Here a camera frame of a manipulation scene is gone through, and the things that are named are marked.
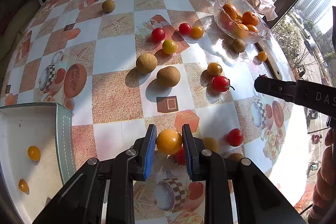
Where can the brown longan near cluster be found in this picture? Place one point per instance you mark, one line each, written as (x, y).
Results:
(211, 144)

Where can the glass fruit bowl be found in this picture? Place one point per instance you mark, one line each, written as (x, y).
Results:
(238, 19)

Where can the yellow tomato beside red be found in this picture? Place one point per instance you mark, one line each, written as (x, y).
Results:
(197, 32)

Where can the right hand bare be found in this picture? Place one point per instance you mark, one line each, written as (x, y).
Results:
(323, 189)

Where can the yellow tomato above stemmed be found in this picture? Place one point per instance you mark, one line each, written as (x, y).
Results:
(214, 69)

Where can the red tomato upper right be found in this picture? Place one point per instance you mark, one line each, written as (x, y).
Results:
(184, 29)

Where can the red tomato near cluster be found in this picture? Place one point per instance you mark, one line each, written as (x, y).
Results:
(235, 137)

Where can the yellow cherry tomato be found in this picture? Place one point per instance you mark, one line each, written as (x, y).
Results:
(169, 142)
(23, 186)
(34, 153)

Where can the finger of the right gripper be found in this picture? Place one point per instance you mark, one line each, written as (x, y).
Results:
(285, 90)

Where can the red tomato with stem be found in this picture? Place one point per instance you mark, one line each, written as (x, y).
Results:
(221, 84)

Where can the brown longan pair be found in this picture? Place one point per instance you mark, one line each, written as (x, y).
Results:
(146, 63)
(168, 76)

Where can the white shallow tray box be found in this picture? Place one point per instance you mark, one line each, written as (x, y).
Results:
(49, 127)

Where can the red tomato upper left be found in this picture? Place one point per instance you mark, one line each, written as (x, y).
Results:
(158, 35)

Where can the lone brown longan far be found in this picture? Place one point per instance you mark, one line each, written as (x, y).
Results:
(108, 6)

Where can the brown longan upper pair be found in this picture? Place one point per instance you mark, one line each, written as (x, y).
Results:
(146, 63)

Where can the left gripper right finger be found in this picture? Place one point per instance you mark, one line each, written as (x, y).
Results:
(195, 161)

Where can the red tomato under gripper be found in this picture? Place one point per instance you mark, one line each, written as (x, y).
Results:
(179, 157)

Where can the longan beside bowl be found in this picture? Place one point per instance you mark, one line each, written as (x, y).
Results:
(238, 45)

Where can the checkered patterned tablecloth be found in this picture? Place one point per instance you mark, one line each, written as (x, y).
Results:
(73, 53)

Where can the small orange tomato by spatula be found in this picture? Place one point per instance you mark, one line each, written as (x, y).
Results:
(262, 56)

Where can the brown longan lower pair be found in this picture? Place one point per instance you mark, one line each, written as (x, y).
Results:
(168, 76)

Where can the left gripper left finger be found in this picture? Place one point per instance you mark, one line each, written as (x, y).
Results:
(145, 147)

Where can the yellow tomato near longans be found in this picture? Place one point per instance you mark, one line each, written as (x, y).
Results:
(169, 47)

